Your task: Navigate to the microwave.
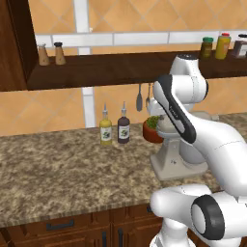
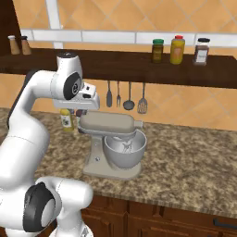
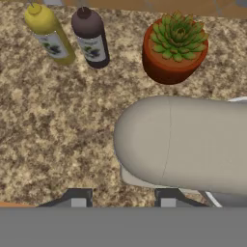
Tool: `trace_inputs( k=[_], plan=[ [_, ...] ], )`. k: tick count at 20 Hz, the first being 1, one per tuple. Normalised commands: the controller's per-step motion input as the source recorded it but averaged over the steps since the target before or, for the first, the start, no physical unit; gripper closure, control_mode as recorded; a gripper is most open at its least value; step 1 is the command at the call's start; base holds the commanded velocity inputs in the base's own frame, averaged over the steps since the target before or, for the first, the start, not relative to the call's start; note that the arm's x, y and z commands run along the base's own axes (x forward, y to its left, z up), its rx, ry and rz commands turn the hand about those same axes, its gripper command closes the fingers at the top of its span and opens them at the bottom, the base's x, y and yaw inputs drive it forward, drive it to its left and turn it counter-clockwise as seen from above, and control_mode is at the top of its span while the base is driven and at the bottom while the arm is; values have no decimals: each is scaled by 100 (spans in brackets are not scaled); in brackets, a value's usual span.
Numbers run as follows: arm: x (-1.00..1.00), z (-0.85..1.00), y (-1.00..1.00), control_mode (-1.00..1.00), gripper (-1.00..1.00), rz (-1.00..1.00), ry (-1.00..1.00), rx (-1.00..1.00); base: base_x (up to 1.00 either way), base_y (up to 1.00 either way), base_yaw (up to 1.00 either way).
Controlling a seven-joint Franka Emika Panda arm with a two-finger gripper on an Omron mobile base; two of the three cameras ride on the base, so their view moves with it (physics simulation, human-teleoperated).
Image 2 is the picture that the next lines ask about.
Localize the white-capped wooden shaker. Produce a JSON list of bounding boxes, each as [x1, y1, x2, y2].
[[7, 34, 21, 56]]

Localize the hanging slotted spatula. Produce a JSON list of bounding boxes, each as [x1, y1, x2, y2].
[[136, 81, 149, 115]]

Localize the red-lidded yellow bottle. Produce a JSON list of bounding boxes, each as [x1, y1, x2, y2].
[[169, 34, 186, 66]]

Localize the dark wooden wall cupboard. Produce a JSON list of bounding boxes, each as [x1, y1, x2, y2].
[[0, 0, 22, 57]]

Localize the green-lidded dark jar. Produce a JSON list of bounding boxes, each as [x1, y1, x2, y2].
[[151, 38, 166, 65]]

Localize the brown wooden base cupboards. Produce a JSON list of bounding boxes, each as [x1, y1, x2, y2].
[[45, 193, 237, 237]]

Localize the dark wooden shelf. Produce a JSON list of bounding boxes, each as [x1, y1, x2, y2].
[[0, 47, 237, 90]]

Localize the black-capped wooden shaker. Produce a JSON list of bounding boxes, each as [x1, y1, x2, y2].
[[20, 35, 32, 56]]

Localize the dark hanging turner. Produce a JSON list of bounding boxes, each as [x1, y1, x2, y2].
[[106, 81, 113, 108]]

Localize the hanging dark ladle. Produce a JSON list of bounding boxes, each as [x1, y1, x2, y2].
[[122, 81, 136, 111]]

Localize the hanging metal fork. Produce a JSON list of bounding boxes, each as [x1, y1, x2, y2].
[[116, 81, 122, 108]]

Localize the yellow oil bottle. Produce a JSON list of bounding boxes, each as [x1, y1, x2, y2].
[[59, 108, 76, 133]]

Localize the black-lidded brown spice jar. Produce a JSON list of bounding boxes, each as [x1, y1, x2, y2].
[[193, 37, 211, 67]]

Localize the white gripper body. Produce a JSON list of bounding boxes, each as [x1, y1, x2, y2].
[[52, 92, 102, 111]]

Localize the black drawer handle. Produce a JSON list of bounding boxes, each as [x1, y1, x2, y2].
[[212, 218, 237, 231]]

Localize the beige stand mixer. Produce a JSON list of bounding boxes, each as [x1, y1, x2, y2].
[[78, 110, 148, 181]]

